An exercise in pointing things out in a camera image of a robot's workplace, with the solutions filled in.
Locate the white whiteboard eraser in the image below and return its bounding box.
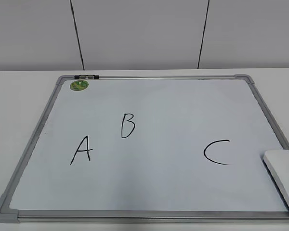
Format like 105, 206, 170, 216
263, 150, 289, 207

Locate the round green magnet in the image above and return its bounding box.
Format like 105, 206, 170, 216
70, 80, 89, 91

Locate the white board with grey frame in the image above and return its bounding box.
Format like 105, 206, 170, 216
0, 75, 289, 223

